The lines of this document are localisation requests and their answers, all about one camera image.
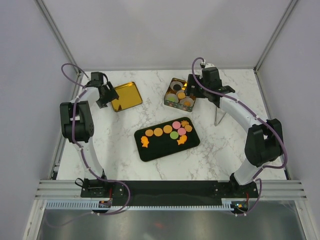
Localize orange star swirl cookie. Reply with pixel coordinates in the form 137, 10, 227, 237
180, 120, 189, 128

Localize left aluminium frame post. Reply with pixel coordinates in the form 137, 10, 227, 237
34, 0, 77, 65

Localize pink round cookie lower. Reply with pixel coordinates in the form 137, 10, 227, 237
177, 127, 187, 136

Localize orange fish cookie right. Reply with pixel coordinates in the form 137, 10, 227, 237
177, 134, 188, 145

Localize green christmas cookie tin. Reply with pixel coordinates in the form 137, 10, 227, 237
163, 78, 196, 112

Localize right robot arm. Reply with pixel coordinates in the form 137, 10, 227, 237
184, 66, 288, 198

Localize pink round cookie upper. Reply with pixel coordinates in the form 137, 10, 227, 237
172, 121, 181, 130

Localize white paper cup bottom-right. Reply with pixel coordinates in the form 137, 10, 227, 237
179, 97, 194, 107

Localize orange fish cookie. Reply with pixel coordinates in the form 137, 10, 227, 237
140, 136, 150, 148
177, 134, 188, 145

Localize plain orange round cookie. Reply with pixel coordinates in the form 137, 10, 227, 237
145, 129, 154, 137

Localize dotted orange round cookie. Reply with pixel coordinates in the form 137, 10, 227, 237
153, 127, 163, 137

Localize black round cookie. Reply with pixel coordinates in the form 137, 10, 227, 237
172, 83, 182, 91

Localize orange flower cookie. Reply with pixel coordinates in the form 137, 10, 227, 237
184, 124, 193, 132

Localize aluminium frame post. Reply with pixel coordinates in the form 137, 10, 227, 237
34, 0, 77, 65
253, 0, 300, 74

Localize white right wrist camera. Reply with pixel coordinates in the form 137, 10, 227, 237
200, 60, 216, 70

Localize orange fish cookie left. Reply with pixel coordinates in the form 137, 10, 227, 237
140, 136, 150, 148

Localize white paper cup centre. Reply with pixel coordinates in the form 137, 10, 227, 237
176, 89, 186, 101

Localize aluminium front rail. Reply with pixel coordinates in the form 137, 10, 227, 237
35, 180, 307, 201

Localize white paper cup bottom-left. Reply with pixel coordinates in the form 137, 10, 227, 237
164, 93, 179, 103

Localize gold tin lid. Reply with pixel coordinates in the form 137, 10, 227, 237
111, 81, 143, 112

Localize white slotted cable duct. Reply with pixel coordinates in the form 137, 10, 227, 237
44, 198, 236, 211

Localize right aluminium frame post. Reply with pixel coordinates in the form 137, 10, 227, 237
253, 0, 300, 74

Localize green round cookie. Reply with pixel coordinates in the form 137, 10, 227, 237
167, 96, 176, 102
169, 131, 179, 140

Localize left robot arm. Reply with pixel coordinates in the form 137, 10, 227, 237
59, 72, 119, 198

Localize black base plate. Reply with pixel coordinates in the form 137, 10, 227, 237
80, 179, 260, 207

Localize dark green rectangular tray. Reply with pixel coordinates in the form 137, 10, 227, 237
134, 117, 200, 162

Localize white paper cup top-left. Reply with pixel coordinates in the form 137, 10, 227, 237
170, 81, 184, 92

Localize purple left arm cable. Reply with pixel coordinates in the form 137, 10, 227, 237
46, 63, 133, 228

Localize pink round cookie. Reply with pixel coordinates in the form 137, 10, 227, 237
177, 127, 187, 136
172, 121, 181, 130

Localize metal serving tongs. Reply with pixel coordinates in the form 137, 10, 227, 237
214, 107, 226, 127

